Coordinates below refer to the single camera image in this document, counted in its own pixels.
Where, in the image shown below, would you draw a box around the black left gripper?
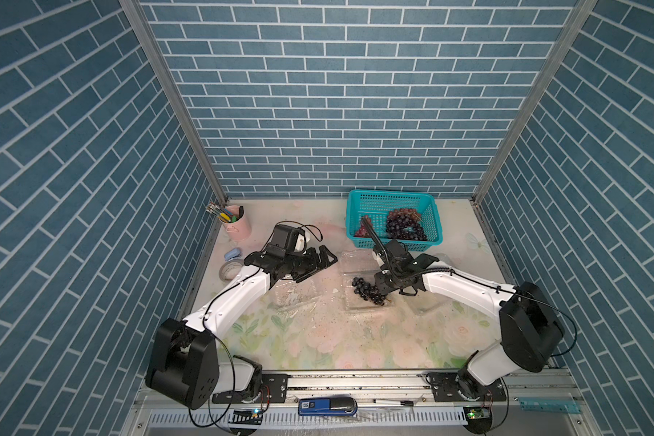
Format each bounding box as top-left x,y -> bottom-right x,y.
282,244 -> 338,282

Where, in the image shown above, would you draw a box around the red grape bunch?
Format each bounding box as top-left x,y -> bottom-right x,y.
354,223 -> 370,238

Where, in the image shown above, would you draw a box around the clear clamshell container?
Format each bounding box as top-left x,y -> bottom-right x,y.
338,250 -> 393,312
408,272 -> 465,315
269,277 -> 321,311

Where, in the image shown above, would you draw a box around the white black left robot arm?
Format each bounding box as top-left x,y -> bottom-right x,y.
145,245 -> 338,410

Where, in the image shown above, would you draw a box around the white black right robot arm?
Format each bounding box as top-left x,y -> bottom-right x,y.
372,254 -> 565,401

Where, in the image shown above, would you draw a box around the dark grape bunch in basket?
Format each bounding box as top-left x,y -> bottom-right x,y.
385,208 -> 428,241

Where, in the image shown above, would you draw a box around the teal plastic basket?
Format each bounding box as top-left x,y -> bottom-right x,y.
345,190 -> 443,252

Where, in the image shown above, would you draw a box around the small blue stapler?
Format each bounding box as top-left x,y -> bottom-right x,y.
223,247 -> 243,262

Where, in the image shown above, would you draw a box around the pink pen cup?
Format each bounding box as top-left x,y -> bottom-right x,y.
222,205 -> 252,242

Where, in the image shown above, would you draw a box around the tape roll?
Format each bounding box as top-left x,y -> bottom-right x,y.
218,258 -> 245,283

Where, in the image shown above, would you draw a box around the blue black handheld device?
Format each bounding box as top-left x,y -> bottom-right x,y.
298,396 -> 358,417

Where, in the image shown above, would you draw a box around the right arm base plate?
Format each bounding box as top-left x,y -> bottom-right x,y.
424,372 -> 508,403

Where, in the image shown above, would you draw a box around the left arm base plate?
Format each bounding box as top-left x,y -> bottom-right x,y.
212,374 -> 289,404

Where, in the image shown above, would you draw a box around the teal metal bracket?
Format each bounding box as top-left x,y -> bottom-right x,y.
518,398 -> 581,414

